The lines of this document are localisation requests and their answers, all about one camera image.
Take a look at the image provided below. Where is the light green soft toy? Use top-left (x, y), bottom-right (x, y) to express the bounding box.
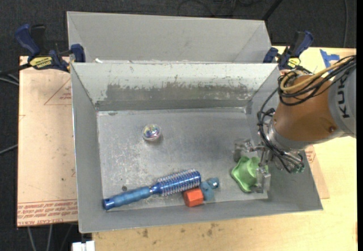
top-left (230, 155), bottom-right (262, 193)

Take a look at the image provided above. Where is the brown cardboard board, red print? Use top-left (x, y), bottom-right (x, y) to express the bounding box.
top-left (16, 56), bottom-right (331, 228)

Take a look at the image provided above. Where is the red-orange block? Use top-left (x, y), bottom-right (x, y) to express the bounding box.
top-left (182, 189), bottom-right (205, 208)

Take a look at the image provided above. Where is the small blue toy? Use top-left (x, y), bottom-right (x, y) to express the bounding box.
top-left (199, 177), bottom-right (221, 201)

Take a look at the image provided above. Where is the clear iridescent ball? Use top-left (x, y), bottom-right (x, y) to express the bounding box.
top-left (141, 123), bottom-right (163, 142)

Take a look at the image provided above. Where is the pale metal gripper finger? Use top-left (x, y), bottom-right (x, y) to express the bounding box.
top-left (233, 138), bottom-right (253, 162)
top-left (255, 165), bottom-right (272, 194)

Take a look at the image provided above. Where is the grey metal bin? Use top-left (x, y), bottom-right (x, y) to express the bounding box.
top-left (66, 11), bottom-right (324, 234)

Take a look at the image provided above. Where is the blue hairbrush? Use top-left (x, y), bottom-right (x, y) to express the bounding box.
top-left (102, 169), bottom-right (202, 211)

